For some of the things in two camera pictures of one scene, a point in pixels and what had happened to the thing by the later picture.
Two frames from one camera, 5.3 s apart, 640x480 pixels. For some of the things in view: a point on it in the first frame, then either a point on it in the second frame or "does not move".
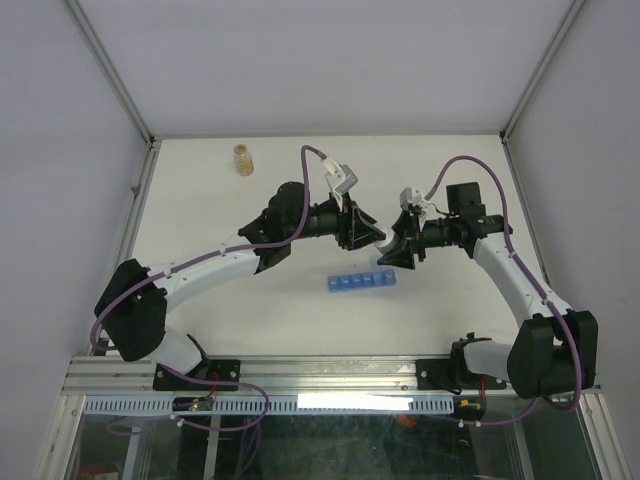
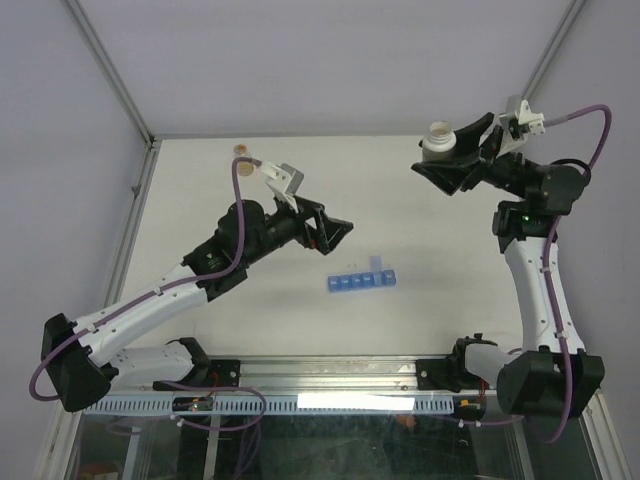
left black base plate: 210,370 does not move
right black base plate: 444,375 does not move
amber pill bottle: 243,160 does not move
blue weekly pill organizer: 361,280 does not move
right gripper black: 403,256 to 450,175
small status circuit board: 192,404 does not move
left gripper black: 355,228 to 332,229
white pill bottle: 389,243 to 439,144
